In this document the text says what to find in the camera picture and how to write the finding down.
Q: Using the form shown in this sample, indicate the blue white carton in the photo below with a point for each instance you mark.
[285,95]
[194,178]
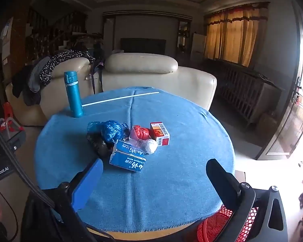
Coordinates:
[127,158]

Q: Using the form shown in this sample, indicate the small cardboard box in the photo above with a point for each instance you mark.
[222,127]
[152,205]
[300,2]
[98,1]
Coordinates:
[267,124]

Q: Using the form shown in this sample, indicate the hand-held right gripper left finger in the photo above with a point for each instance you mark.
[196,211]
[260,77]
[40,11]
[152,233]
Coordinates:
[91,179]

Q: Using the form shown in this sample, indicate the red mesh basket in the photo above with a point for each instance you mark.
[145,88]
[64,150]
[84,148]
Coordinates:
[217,224]

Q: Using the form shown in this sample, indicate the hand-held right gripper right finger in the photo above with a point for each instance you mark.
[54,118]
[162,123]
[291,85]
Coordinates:
[222,179]

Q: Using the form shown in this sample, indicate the white standing air conditioner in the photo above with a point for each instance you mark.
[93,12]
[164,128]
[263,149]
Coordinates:
[198,46]

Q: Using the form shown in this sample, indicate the clear plastic wrapper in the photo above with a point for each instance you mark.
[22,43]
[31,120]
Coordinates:
[138,145]

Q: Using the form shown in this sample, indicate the blue thermos bottle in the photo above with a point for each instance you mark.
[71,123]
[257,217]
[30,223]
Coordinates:
[74,95]

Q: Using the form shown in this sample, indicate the blue plastic bag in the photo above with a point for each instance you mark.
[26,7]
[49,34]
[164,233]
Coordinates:
[111,131]

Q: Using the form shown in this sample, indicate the red white toy frame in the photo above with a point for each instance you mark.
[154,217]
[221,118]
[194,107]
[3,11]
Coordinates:
[7,111]

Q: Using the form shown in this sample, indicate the brown wooden door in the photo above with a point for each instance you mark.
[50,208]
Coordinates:
[287,131]

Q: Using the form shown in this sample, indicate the red white medicine box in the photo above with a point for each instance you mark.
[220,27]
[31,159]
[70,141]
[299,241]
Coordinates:
[160,133]

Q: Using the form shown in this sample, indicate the yellow curtains with red trim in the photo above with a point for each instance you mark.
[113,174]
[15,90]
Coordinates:
[229,35]

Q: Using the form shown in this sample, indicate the dark display cabinet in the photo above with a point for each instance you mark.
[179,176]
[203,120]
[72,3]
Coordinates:
[183,36]

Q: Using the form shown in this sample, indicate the blue tablecloth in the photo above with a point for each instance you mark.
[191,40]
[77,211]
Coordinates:
[166,181]

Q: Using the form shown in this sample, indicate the wooden staircase railing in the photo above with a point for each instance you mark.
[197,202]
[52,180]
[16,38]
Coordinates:
[53,35]

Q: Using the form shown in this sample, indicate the black plastic bag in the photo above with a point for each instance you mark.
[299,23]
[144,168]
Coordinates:
[98,143]

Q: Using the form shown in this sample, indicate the black white floral cloth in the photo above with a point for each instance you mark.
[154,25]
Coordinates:
[65,55]

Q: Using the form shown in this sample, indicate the thin white stick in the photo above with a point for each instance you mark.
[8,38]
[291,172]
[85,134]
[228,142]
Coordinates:
[116,98]

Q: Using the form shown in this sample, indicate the grey cloth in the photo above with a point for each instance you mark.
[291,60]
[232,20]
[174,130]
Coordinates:
[37,75]

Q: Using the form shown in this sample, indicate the white baby crib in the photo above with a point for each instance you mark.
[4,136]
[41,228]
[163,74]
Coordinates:
[247,93]

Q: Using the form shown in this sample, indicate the white tissue ball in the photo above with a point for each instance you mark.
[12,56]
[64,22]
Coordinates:
[150,146]

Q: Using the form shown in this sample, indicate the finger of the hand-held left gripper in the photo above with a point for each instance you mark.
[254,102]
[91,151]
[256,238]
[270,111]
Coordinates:
[16,141]

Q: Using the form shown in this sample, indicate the cream leather sofa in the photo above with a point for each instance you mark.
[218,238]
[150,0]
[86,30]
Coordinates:
[141,65]

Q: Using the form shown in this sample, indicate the black flat television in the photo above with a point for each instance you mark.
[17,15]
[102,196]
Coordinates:
[142,46]

